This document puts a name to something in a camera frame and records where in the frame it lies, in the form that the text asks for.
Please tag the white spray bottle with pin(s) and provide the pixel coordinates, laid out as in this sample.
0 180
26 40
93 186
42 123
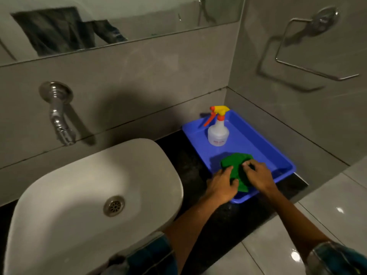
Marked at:
218 131

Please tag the green cleaning cloth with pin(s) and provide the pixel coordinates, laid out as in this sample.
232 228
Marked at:
236 168

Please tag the chrome wall faucet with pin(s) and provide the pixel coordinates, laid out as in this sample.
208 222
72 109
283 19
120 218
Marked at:
58 111

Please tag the person's right hand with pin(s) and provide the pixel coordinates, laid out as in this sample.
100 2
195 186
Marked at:
260 176

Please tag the white ceramic sink basin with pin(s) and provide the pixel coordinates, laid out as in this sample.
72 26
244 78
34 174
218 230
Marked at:
86 209

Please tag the person's right forearm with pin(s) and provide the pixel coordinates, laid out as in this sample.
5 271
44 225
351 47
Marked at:
296 223

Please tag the person's right fingers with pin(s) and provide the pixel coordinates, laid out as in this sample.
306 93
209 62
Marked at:
249 166

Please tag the person's left thumb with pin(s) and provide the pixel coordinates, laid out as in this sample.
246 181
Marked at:
234 184

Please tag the person's left hand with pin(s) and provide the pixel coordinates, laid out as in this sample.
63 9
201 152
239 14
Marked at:
220 184

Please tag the person's left forearm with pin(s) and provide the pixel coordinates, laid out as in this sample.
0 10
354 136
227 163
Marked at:
189 226

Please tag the blue plastic tray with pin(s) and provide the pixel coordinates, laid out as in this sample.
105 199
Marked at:
246 146

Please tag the wall mirror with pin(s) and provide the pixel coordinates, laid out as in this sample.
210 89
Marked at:
114 22

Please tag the chrome sink drain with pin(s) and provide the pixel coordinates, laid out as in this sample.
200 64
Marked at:
114 206

